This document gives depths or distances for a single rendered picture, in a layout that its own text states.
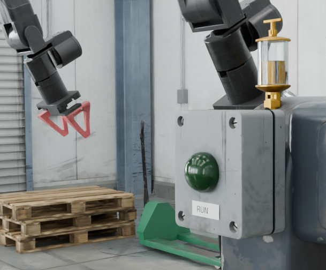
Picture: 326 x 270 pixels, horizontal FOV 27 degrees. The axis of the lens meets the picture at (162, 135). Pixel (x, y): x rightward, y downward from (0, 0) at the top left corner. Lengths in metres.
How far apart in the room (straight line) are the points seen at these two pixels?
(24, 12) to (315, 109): 1.03
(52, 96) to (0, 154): 7.10
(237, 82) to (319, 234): 0.52
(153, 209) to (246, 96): 5.24
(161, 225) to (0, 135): 3.05
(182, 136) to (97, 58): 8.79
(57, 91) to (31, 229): 4.63
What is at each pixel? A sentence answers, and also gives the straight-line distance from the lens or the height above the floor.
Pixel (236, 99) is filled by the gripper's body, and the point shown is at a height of 1.34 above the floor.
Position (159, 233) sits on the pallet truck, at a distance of 6.20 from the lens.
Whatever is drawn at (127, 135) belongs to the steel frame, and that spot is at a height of 0.85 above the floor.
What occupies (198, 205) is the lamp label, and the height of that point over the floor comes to 1.26.
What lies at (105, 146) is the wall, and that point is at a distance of 9.36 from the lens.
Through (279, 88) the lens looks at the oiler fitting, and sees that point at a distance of 0.55.
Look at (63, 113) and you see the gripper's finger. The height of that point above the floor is 1.31.
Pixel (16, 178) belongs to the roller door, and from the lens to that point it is 8.69.
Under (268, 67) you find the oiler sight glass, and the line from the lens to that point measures 0.55.
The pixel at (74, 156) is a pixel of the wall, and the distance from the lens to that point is 9.11.
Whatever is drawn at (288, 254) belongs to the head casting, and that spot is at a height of 1.22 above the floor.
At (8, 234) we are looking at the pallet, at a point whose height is 0.13.
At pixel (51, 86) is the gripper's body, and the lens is 1.48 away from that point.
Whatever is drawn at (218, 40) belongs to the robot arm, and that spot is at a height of 1.42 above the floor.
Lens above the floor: 1.34
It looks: 3 degrees down
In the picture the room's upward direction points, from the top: 1 degrees counter-clockwise
